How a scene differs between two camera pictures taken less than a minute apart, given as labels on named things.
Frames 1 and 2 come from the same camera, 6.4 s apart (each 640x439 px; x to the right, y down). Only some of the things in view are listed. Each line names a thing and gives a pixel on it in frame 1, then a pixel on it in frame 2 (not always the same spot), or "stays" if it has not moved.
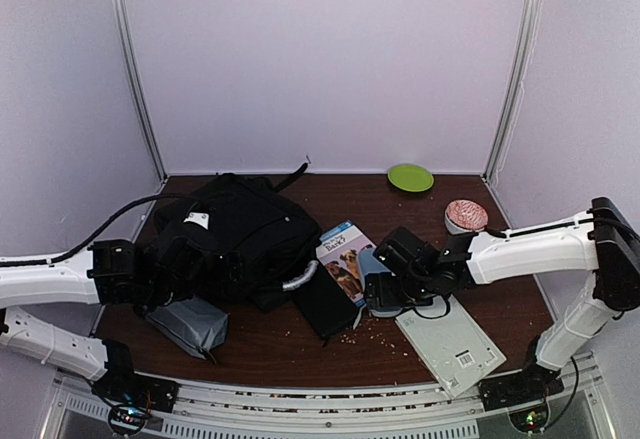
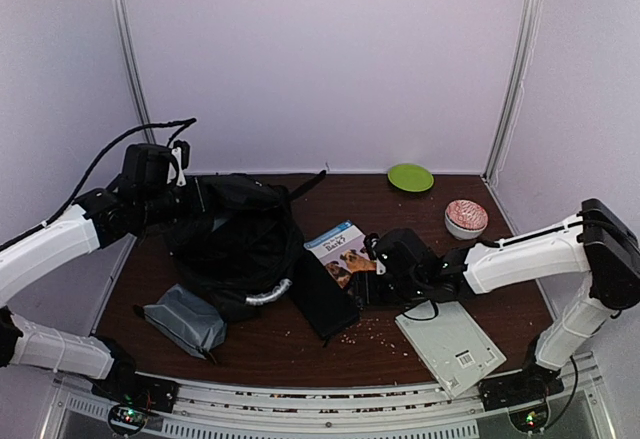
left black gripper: (217, 282) to (198, 205)
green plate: (411, 177) stays
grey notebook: (454, 346) stays
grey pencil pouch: (192, 324) stays
